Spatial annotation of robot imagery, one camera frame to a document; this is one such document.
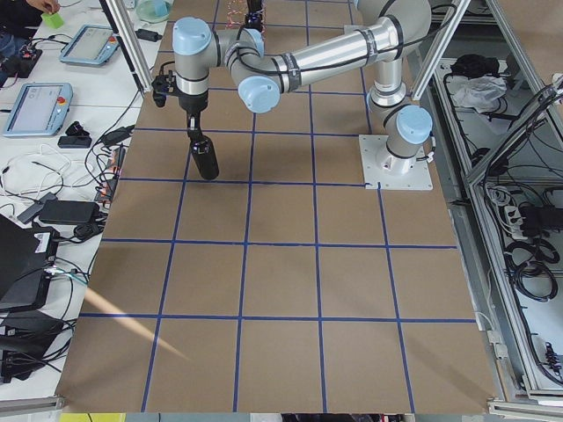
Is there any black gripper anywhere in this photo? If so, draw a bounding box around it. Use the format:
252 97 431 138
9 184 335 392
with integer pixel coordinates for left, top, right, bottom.
179 92 208 140

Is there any aluminium frame diagonal left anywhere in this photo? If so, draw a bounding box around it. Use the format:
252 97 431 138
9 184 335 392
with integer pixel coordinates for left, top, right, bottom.
99 0 152 93

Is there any dark wine bottle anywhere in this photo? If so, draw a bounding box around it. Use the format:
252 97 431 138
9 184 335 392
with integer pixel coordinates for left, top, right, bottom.
190 135 220 180

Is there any far blue teach pendant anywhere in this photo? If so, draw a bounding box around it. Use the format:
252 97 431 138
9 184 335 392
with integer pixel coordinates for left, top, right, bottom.
59 25 119 67

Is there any blue teach pendant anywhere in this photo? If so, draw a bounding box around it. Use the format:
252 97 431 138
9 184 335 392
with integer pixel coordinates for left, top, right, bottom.
3 83 73 137
59 25 119 67

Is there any large black power brick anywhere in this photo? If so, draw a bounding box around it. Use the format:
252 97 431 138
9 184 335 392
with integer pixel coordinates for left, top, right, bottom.
38 200 99 225

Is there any black power strip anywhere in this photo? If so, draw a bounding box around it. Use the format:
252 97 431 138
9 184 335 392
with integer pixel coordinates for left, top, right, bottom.
95 145 127 207

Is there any aluminium frame diagonal right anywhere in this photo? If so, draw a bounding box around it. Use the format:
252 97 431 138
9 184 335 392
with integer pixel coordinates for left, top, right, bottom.
411 0 471 101

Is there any dark bottle in rack right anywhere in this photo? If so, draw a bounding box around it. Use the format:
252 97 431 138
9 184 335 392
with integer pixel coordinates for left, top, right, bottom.
244 0 264 33

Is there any crumpled white cloth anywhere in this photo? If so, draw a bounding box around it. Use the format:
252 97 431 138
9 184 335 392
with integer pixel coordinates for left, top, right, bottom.
452 76 507 113

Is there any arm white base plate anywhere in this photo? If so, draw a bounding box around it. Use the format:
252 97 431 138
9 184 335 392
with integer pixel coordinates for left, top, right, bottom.
359 135 433 191

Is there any black laptop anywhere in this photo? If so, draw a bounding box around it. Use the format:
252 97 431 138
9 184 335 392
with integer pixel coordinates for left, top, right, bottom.
1 216 59 312

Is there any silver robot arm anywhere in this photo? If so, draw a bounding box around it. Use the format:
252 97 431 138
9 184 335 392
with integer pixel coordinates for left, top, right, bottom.
172 1 432 180

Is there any copper wire wine rack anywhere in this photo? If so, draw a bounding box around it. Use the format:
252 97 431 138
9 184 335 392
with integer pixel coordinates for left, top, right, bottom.
226 0 247 29

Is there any black device on desk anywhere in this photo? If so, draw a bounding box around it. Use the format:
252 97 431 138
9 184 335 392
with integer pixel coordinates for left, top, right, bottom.
57 120 92 149

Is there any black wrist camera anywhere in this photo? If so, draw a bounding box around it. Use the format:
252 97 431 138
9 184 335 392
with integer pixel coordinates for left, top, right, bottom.
151 61 178 108

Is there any aluminium frame diagonal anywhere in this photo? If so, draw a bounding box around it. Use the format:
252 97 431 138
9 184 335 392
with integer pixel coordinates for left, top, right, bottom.
411 0 471 101
99 0 152 93

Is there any near blue teach pendant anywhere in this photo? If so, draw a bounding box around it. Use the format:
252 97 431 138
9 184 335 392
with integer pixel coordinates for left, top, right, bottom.
3 83 73 137

